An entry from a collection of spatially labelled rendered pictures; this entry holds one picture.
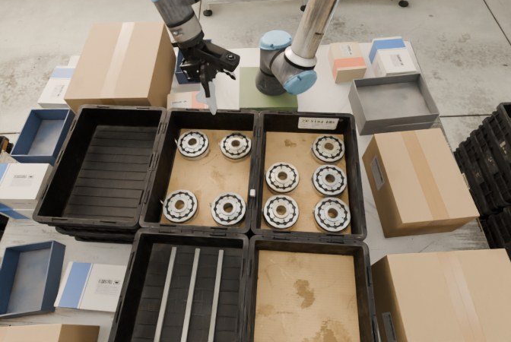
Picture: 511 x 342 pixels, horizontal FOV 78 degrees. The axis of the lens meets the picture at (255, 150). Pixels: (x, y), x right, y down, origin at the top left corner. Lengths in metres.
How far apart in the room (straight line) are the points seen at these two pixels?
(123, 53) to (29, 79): 1.71
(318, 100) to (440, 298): 0.81
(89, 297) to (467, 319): 0.97
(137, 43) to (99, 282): 0.86
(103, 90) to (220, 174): 0.53
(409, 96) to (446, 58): 1.45
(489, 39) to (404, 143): 2.11
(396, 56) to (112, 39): 1.15
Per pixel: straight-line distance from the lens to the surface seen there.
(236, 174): 1.02
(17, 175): 1.24
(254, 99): 1.30
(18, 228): 1.39
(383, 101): 1.35
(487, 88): 2.75
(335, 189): 0.98
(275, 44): 1.18
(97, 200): 1.12
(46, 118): 1.47
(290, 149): 1.06
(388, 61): 1.45
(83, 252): 1.23
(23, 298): 1.29
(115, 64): 1.34
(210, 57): 0.83
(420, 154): 1.12
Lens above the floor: 1.75
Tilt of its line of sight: 60 degrees down
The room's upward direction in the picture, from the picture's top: 4 degrees counter-clockwise
